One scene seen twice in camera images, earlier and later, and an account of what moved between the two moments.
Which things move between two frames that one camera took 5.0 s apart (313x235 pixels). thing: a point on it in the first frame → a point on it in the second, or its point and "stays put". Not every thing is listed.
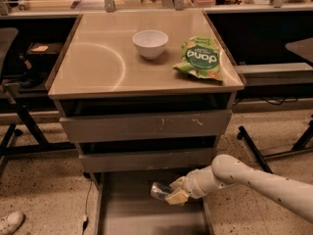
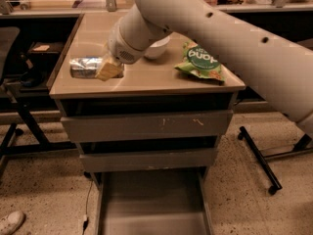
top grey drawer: [152, 125] stays put
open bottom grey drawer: [125, 206] stays put
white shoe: [11, 222] stays put
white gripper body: [191, 185] → [119, 49]
